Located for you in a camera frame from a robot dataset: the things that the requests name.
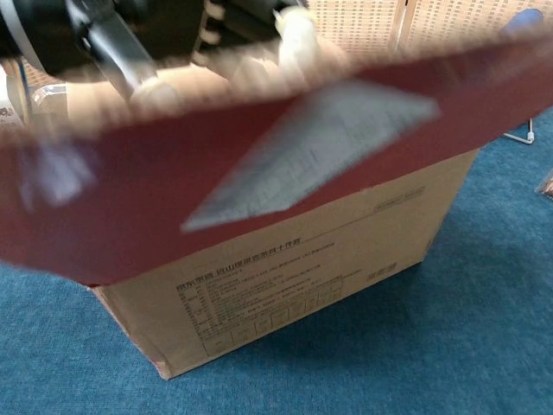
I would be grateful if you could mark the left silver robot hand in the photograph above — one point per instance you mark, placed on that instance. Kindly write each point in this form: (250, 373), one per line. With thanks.
(173, 34)

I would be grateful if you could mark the large red-topped cardboard box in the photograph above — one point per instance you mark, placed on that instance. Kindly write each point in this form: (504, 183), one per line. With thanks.
(302, 268)

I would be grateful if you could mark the woven bamboo folding screen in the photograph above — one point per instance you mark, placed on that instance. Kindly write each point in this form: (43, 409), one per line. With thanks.
(453, 21)

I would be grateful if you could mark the clear pack of brown nuts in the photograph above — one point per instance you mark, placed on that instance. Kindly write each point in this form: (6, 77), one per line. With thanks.
(546, 183)

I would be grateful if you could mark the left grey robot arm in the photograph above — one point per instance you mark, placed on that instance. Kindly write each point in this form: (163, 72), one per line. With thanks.
(21, 30)

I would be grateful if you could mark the rectangular steel tray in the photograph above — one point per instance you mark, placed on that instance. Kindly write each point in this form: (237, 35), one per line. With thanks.
(47, 94)

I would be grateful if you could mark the blue cloth glove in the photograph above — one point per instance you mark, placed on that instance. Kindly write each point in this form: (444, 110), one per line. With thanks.
(525, 21)

